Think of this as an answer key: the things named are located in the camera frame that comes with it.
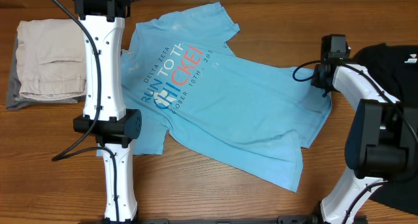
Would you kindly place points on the light blue printed t-shirt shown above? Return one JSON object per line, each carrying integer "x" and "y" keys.
{"x": 187, "y": 83}

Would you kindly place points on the black t-shirt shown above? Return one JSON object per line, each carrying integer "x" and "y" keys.
{"x": 389, "y": 66}

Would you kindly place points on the folded beige trousers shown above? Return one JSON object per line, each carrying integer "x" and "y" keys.
{"x": 51, "y": 60}

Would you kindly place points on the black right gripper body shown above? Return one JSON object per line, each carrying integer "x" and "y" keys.
{"x": 320, "y": 81}

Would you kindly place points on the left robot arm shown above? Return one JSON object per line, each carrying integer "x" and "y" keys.
{"x": 105, "y": 115}

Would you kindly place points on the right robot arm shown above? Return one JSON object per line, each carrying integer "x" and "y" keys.
{"x": 381, "y": 147}

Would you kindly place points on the folded grey garment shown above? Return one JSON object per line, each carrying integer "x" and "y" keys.
{"x": 13, "y": 99}

